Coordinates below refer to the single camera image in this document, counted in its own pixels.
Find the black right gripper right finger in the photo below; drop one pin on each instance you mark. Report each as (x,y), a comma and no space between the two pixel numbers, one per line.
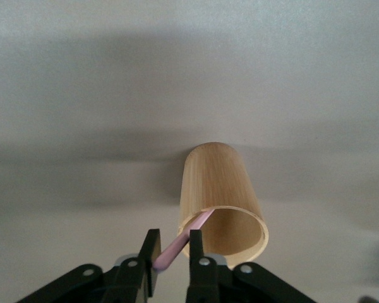
(199,271)

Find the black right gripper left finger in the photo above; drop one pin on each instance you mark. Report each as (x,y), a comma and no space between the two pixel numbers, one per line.
(146,262)

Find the pink chopstick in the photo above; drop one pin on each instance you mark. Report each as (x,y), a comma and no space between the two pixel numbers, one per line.
(177,246)

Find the bamboo chopstick holder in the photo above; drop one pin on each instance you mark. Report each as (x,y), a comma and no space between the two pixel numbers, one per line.
(214,180)

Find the table cover cloth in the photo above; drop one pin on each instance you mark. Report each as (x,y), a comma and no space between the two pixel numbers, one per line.
(82,94)

